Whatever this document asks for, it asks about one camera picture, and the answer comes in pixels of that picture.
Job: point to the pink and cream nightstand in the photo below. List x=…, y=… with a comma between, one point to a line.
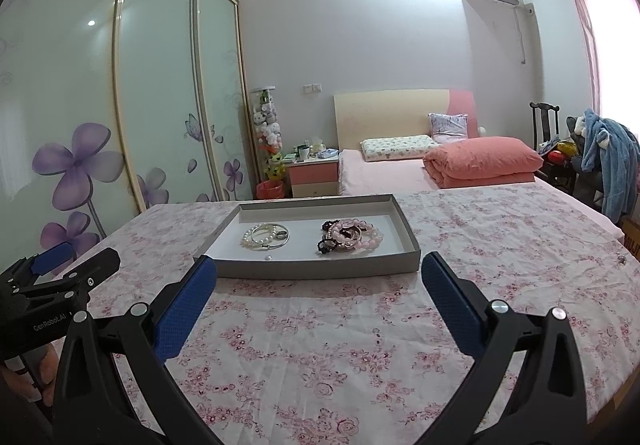
x=310, y=180

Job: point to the pink floral bed sheet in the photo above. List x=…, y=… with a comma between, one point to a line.
x=325, y=350

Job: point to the floral glass sliding wardrobe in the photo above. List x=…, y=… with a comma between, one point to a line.
x=150, y=75

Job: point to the blue fleece robe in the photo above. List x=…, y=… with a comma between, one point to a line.
x=617, y=160

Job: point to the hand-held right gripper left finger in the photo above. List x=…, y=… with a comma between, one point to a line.
x=185, y=305

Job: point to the brown cardboard box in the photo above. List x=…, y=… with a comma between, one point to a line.
x=632, y=235

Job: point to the bed with pink sheet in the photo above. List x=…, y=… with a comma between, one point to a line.
x=385, y=175

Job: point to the white printed pillow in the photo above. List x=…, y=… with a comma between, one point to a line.
x=395, y=147

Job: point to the person's left hand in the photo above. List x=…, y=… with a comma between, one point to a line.
x=42, y=370

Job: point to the dark wooden chair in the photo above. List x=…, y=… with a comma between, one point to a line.
x=540, y=122

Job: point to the white mug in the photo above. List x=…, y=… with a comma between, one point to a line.
x=303, y=152

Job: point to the dark grey chair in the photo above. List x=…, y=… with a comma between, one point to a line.
x=595, y=195

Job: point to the clear tube of plush toys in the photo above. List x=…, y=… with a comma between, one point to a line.
x=265, y=125

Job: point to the grey jewelry tray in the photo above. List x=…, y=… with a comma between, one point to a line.
x=300, y=237

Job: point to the red trash basket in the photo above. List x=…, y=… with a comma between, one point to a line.
x=270, y=190

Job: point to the light blue cloth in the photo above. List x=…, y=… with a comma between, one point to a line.
x=328, y=154

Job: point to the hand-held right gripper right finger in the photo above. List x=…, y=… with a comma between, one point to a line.
x=450, y=305

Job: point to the white wall switch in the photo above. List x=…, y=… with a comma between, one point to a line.
x=312, y=88

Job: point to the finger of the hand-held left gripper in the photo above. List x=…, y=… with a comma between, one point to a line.
x=50, y=257
x=100, y=265

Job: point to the colourful plush toys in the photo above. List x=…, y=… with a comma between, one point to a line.
x=557, y=156

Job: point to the salmon folded quilt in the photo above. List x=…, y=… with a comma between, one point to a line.
x=480, y=160

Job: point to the purple pillow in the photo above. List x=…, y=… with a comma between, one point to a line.
x=447, y=127

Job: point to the pink curtain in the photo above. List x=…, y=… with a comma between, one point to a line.
x=580, y=0

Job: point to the white pipe cover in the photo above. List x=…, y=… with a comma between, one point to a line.
x=522, y=35

